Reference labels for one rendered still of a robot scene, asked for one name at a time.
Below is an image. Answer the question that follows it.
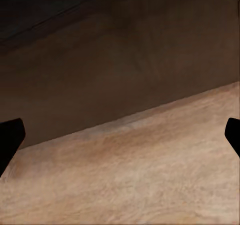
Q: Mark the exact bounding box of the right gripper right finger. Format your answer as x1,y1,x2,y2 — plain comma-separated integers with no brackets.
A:
225,118,240,157

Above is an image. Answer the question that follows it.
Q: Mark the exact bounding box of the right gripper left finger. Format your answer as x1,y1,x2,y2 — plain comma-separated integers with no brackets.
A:
0,118,26,177

